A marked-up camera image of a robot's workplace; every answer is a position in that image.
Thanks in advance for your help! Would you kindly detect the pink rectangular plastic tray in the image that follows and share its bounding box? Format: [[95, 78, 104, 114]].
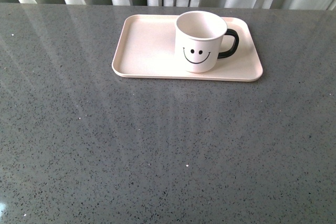
[[112, 15, 263, 82]]

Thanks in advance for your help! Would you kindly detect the white smiley face mug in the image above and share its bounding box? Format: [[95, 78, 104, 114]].
[[175, 10, 239, 73]]

